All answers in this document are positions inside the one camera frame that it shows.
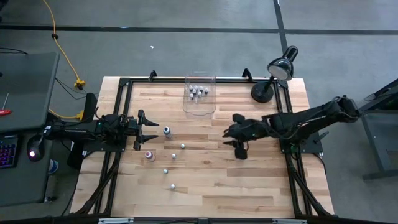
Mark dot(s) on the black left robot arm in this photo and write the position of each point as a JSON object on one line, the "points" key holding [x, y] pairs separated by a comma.
{"points": [[81, 132]]}

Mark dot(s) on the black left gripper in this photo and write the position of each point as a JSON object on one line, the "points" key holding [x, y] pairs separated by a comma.
{"points": [[132, 127]]}

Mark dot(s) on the blue shoe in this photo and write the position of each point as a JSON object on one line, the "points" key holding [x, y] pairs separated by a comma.
{"points": [[53, 166]]}

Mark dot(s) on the clear plastic bin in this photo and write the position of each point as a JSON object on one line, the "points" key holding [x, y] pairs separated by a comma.
{"points": [[199, 107]]}

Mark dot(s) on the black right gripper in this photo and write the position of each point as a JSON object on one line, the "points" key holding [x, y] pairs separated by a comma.
{"points": [[252, 130]]}

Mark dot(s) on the silver metal bracket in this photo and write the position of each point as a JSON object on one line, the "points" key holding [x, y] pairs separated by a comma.
{"points": [[115, 221], [289, 221]]}

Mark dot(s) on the black computer mouse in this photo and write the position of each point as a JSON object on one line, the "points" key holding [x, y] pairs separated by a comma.
{"points": [[35, 147]]}

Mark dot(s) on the black backlit keyboard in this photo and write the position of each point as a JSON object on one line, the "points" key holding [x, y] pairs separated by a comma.
{"points": [[7, 152]]}

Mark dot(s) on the grey metal table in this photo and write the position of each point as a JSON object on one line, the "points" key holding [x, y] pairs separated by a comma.
{"points": [[388, 93]]}

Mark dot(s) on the large pink food colouring bottle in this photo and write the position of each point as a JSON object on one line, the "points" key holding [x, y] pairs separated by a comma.
{"points": [[149, 155]]}

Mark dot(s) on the black desk lamp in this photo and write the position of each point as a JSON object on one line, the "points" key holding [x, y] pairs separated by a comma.
{"points": [[281, 67]]}

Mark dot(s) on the grey side table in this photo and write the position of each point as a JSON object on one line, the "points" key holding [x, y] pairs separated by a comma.
{"points": [[25, 87]]}

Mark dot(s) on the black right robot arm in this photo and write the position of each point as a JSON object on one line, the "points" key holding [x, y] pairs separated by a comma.
{"points": [[298, 121]]}

